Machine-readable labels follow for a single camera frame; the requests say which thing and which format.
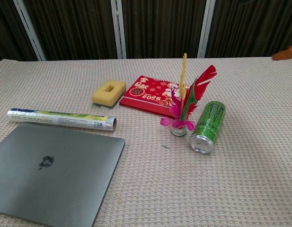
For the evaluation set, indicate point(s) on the grey closed laptop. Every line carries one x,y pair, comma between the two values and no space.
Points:
48,175

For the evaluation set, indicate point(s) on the black pleated screen panel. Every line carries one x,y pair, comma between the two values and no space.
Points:
77,28
11,30
252,26
162,28

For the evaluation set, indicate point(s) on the cling film roll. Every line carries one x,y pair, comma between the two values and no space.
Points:
58,118

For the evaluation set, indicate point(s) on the colourful feather shuttlecock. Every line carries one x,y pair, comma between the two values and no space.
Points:
182,111

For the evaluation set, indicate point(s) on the beige woven tablecloth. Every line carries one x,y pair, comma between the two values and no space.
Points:
183,177

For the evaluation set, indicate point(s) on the red 2026 desk calendar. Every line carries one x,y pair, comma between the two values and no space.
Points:
145,94

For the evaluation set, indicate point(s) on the white screen frame post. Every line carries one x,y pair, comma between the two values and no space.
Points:
29,30
119,28
206,28

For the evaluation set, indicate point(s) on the green energy drink can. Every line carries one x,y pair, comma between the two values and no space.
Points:
207,127

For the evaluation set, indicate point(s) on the yellow sponge with hole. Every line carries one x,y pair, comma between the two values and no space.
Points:
105,97

